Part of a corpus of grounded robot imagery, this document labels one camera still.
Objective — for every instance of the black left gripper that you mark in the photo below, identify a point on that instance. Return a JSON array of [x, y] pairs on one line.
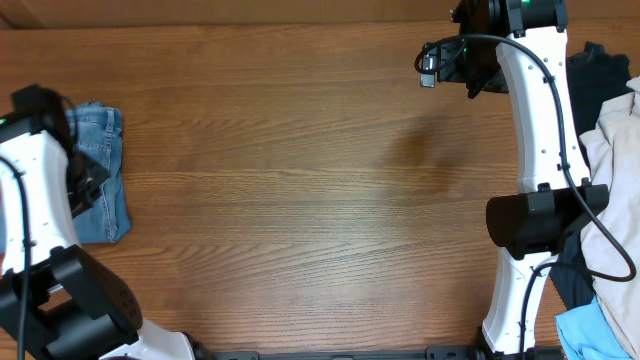
[[98, 175]]

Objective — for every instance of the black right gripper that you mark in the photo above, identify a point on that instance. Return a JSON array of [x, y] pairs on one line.
[[493, 82]]

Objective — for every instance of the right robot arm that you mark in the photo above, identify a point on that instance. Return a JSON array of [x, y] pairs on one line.
[[519, 48]]

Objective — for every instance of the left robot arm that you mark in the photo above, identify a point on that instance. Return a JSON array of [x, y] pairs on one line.
[[58, 301]]

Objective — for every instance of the black patterned garment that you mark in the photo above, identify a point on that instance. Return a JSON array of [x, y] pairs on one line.
[[594, 77]]

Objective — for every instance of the pale pink garment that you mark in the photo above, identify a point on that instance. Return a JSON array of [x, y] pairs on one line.
[[613, 153]]

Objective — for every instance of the dark navy garment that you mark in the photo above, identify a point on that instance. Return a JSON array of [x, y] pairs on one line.
[[574, 288]]

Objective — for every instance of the light blue shirt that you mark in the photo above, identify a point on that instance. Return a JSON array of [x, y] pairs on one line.
[[584, 334]]

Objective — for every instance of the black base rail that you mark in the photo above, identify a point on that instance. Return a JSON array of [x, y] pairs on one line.
[[430, 353]]

